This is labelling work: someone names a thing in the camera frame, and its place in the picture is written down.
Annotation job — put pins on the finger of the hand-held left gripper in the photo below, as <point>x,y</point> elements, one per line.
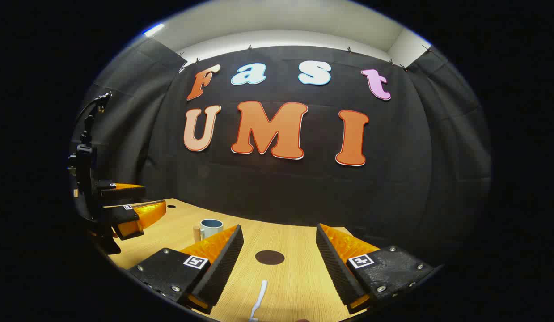
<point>120,192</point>
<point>122,214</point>

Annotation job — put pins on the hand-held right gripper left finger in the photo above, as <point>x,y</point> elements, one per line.
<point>223,268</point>

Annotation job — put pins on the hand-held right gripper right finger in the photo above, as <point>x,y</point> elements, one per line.
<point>335,268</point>

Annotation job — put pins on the white toothbrush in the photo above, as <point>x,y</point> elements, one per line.
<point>260,297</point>

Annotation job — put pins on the round dark brown coaster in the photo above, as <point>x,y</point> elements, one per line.
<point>269,257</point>

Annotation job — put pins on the wooden desktop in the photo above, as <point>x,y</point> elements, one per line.
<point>294,286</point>

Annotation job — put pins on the ceiling light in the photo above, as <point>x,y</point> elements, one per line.
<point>154,30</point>

